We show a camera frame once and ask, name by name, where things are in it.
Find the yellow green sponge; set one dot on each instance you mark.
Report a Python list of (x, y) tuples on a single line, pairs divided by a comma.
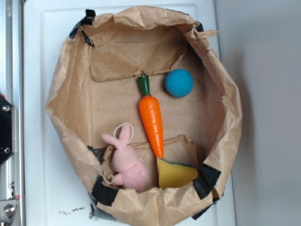
[(174, 175)]

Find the orange toy carrot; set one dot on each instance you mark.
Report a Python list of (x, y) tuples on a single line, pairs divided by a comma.
[(150, 113)]

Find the blue rubber ball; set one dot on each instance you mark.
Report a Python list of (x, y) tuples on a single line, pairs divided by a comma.
[(179, 83)]

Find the brown paper bag bin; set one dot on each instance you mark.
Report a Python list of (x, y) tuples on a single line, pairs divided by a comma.
[(95, 89)]

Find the pink plush bunny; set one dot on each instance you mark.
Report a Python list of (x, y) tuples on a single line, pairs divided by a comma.
[(131, 172)]

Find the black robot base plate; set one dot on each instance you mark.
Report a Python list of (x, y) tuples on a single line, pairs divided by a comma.
[(6, 130)]

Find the aluminium frame rail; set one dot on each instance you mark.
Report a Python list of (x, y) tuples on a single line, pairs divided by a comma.
[(12, 198)]

